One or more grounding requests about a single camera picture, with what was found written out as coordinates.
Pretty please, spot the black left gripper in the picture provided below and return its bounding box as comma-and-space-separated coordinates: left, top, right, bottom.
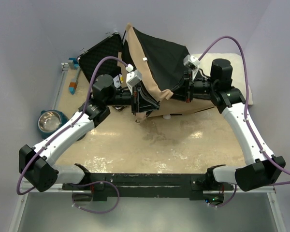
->
106, 83, 159, 116

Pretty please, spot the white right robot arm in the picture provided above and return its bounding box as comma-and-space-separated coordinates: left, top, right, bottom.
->
173, 55, 286, 191

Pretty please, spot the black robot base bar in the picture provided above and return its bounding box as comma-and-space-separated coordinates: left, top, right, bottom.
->
63, 173, 233, 201

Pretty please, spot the beige fabric pet tent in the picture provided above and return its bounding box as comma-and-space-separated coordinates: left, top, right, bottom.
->
118, 23, 213, 123

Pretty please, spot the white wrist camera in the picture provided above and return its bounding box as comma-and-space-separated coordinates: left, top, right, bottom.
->
125, 64, 143, 93
183, 55, 200, 74

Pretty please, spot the white playing card deck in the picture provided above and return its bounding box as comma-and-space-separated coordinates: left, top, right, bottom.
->
113, 74, 122, 89

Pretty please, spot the white fluffy pillow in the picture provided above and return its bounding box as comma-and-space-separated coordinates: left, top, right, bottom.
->
191, 53, 253, 109

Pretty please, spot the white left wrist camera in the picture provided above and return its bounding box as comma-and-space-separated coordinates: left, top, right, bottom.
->
125, 64, 143, 93

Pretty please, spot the orange and teal toy block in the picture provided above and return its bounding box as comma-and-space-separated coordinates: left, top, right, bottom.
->
68, 58, 81, 95

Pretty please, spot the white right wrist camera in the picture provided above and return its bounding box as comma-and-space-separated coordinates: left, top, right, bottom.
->
183, 55, 200, 74

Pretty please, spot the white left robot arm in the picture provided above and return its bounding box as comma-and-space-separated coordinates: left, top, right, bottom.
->
19, 75, 160, 192

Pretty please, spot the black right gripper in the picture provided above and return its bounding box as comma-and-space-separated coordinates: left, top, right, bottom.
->
166, 69, 218, 103

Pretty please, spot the teal double pet bowl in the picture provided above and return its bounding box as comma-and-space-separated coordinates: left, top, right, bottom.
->
37, 110, 69, 140

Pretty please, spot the black poker chip case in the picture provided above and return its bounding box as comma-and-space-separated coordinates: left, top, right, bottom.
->
77, 32, 122, 82

